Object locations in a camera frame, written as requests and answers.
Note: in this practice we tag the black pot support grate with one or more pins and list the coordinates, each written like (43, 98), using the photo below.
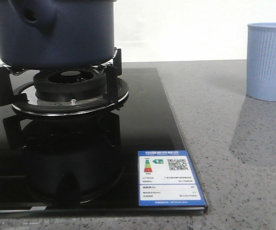
(24, 100)

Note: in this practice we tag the light blue ribbed cup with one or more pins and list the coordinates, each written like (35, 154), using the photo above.
(261, 61)

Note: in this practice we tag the black glass gas stove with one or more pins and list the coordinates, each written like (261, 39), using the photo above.
(87, 166)

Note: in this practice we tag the black round gas burner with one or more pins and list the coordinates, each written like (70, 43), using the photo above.
(62, 86)

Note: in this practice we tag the dark blue cooking pot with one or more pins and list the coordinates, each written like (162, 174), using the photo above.
(56, 34)

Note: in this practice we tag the blue energy label sticker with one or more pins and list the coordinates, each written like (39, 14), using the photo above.
(167, 179)

